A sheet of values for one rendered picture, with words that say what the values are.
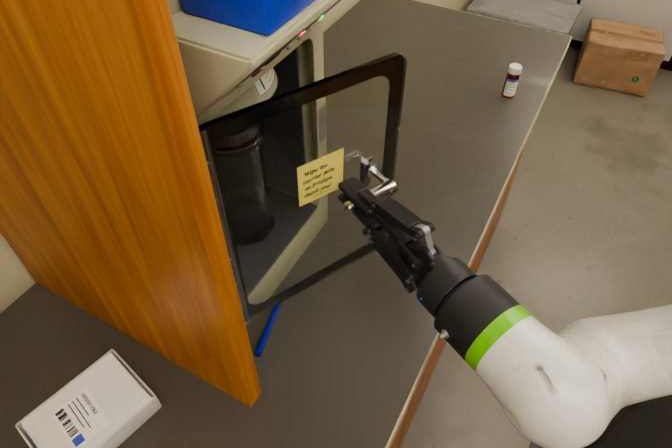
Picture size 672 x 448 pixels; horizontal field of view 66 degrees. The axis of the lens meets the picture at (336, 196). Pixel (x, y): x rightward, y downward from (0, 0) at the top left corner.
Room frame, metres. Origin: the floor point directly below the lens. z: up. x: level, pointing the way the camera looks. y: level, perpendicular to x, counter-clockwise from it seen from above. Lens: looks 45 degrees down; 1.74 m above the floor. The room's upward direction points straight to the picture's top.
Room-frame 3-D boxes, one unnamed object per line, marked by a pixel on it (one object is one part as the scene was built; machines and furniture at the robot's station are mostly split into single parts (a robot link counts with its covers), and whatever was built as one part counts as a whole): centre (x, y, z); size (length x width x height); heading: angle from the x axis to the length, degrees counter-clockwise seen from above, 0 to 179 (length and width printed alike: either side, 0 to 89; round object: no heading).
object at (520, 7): (2.99, -1.14, 0.17); 0.60 x 0.42 x 0.33; 59
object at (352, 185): (0.52, -0.03, 1.21); 0.07 x 0.03 x 0.01; 35
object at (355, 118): (0.53, 0.03, 1.19); 0.30 x 0.01 x 0.40; 124
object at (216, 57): (0.55, 0.05, 1.46); 0.32 x 0.11 x 0.10; 151
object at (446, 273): (0.39, -0.12, 1.20); 0.09 x 0.07 x 0.08; 35
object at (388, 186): (0.54, -0.04, 1.20); 0.10 x 0.05 x 0.03; 124
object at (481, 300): (0.33, -0.17, 1.20); 0.12 x 0.06 x 0.09; 125
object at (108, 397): (0.30, 0.37, 0.96); 0.16 x 0.12 x 0.04; 139
